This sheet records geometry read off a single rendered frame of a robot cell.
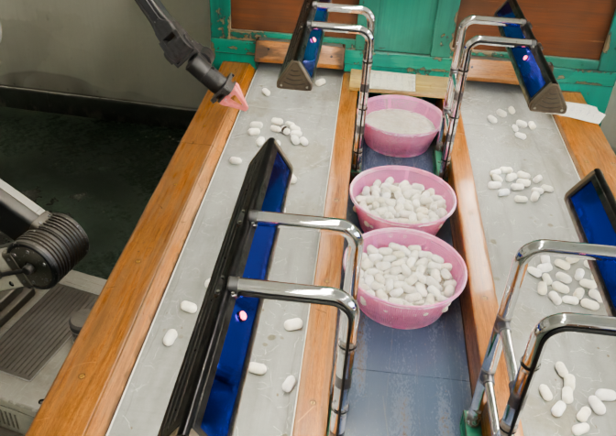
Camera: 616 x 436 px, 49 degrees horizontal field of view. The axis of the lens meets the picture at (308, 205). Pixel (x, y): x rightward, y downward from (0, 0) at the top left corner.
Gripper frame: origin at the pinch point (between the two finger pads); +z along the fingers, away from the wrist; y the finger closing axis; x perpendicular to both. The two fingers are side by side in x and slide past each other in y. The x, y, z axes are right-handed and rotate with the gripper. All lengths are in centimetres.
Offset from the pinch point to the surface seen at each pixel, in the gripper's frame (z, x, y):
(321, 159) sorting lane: 22.7, -9.7, -12.7
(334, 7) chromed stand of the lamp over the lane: -1.8, -37.9, 2.5
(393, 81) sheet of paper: 35, -26, 35
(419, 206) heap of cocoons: 43, -26, -30
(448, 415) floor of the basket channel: 51, -24, -89
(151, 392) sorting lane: 6, 5, -97
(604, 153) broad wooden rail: 81, -63, 2
